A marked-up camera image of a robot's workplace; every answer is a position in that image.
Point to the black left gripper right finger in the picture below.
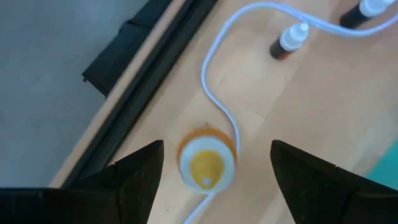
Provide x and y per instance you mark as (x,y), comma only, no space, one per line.
(311,193)

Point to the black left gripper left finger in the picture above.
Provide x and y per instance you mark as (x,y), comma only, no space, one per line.
(140,186)

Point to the large yellow-orange food coloring bottle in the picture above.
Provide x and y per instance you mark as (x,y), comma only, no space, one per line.
(206,165)

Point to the small red-brown dropper bottle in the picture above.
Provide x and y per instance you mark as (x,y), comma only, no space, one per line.
(292,39)

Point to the small dark dropper bottle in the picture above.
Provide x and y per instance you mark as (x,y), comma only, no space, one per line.
(370,7)

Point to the translucent green plastic bin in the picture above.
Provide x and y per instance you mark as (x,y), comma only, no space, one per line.
(388,171)

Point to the black aluminium table frame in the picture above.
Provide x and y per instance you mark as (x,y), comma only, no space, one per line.
(155,77)

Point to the black bracket plate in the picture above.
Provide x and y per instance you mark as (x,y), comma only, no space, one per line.
(124,46)

